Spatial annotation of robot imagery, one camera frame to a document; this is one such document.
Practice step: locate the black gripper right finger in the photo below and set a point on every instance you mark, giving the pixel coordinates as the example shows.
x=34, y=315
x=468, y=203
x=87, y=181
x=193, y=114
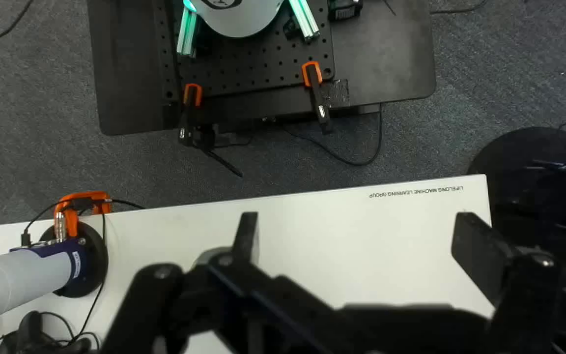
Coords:
x=511, y=276

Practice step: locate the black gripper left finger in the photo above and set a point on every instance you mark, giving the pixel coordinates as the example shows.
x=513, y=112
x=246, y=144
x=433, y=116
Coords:
x=244, y=232

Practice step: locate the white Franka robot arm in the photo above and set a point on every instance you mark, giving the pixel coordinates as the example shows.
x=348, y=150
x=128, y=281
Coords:
x=8, y=281

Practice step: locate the white round robot base disc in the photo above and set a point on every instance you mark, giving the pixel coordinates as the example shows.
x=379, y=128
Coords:
x=240, y=16

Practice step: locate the orange bar clamp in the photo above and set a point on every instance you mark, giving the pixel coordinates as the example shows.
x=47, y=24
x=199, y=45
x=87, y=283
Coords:
x=79, y=199
x=193, y=95
x=313, y=75

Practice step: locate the black perforated breadboard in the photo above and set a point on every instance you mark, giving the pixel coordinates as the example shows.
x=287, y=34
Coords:
x=250, y=65

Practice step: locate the black rubber mat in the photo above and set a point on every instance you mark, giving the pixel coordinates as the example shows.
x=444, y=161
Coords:
x=387, y=59

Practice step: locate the dark round robot base plate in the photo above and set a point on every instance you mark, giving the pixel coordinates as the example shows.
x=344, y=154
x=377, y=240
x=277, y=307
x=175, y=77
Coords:
x=93, y=262

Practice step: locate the teal aluminium rail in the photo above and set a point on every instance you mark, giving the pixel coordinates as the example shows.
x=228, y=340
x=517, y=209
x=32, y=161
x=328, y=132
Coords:
x=303, y=20
x=187, y=32

